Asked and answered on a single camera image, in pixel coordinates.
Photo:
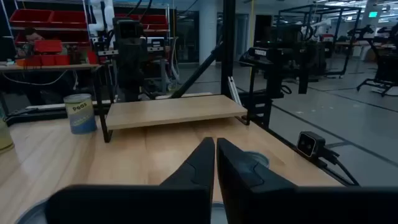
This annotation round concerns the black caged robot workstation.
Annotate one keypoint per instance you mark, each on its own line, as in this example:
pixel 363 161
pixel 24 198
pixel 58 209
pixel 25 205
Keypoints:
pixel 306 59

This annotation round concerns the teal lit sign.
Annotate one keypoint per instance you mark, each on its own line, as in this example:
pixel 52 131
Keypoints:
pixel 372 14

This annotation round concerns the black wheeled robot stand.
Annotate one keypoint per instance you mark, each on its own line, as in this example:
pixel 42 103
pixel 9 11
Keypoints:
pixel 385 65

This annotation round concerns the red storage bin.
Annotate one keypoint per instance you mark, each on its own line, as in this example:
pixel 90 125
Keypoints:
pixel 48 46
pixel 31 18
pixel 68 19
pixel 155 21

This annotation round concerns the peas can cream blue label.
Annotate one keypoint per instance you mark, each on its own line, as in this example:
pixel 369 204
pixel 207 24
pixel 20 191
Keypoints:
pixel 80 115

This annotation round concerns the can with olive yellow label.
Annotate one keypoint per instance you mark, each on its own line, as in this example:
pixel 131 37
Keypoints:
pixel 4 137

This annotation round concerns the can with green red label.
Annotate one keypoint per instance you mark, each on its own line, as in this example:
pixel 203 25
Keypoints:
pixel 32 216

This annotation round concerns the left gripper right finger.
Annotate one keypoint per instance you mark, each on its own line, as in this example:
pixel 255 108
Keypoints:
pixel 236 168

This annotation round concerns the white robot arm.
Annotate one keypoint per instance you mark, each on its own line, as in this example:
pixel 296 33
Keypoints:
pixel 104 15

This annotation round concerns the wooden workbench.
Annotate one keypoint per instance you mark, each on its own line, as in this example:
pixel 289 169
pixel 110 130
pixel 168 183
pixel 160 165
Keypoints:
pixel 46 67

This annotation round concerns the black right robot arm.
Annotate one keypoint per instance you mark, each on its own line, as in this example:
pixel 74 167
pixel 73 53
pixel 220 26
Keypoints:
pixel 129 62

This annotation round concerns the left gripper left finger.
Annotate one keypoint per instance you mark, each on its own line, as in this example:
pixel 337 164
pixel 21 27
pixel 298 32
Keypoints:
pixel 202 165

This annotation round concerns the white building column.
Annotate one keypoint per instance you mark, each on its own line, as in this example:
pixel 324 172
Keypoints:
pixel 207 31

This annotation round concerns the small black camera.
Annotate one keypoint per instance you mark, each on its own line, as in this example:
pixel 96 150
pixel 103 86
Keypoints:
pixel 306 143

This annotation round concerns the black equipment stand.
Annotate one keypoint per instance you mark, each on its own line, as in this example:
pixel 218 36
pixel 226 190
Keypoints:
pixel 267 56

